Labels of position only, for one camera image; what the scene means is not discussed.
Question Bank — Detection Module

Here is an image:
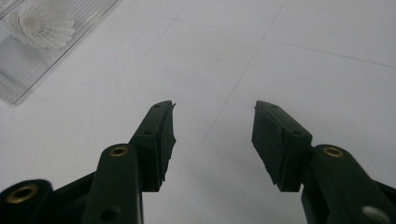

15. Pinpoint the white table cover board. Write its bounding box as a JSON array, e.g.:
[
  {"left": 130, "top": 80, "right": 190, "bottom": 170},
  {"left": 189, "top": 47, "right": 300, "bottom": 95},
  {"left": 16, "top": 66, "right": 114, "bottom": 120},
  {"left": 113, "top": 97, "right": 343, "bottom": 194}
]
[{"left": 0, "top": 0, "right": 396, "bottom": 224}]

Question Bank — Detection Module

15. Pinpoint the clear plastic bin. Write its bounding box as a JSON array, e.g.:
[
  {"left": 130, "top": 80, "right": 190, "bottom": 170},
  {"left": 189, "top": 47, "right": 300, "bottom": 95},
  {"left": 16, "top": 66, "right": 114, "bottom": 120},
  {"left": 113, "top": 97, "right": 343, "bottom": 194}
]
[{"left": 0, "top": 0, "right": 120, "bottom": 105}]

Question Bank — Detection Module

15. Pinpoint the white feather shuttlecock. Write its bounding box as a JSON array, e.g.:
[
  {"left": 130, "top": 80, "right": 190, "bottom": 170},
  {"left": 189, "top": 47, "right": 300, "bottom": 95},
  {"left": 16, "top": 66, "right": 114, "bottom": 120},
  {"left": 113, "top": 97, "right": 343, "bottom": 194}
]
[{"left": 4, "top": 0, "right": 77, "bottom": 49}]

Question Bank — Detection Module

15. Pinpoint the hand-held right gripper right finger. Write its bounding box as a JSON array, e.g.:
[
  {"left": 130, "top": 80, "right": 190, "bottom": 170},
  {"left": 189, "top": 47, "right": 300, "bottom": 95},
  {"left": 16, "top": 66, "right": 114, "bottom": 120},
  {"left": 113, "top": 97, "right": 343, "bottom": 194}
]
[{"left": 251, "top": 100, "right": 396, "bottom": 224}]

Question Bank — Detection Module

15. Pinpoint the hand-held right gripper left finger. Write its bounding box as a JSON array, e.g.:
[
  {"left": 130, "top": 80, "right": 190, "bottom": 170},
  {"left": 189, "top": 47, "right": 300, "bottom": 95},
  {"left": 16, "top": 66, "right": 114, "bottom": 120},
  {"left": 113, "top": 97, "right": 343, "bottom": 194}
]
[{"left": 80, "top": 100, "right": 177, "bottom": 224}]

